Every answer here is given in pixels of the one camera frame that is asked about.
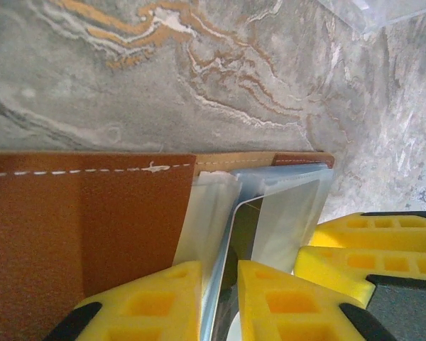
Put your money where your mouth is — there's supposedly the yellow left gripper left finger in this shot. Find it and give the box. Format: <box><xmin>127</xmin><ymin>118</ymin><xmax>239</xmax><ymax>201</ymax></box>
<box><xmin>42</xmin><ymin>261</ymin><xmax>204</xmax><ymax>341</ymax></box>

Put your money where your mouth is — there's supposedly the clear acrylic card stand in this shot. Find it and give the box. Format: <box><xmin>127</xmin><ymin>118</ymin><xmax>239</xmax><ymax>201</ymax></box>
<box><xmin>319</xmin><ymin>0</ymin><xmax>426</xmax><ymax>35</ymax></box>

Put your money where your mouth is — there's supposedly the brown leather card holder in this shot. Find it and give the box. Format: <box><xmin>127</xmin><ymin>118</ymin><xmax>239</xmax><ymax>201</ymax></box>
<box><xmin>0</xmin><ymin>151</ymin><xmax>337</xmax><ymax>341</ymax></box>

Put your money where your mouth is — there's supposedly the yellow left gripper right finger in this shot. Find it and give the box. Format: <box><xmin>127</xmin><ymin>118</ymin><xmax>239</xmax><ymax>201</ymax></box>
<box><xmin>237</xmin><ymin>259</ymin><xmax>400</xmax><ymax>341</ymax></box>

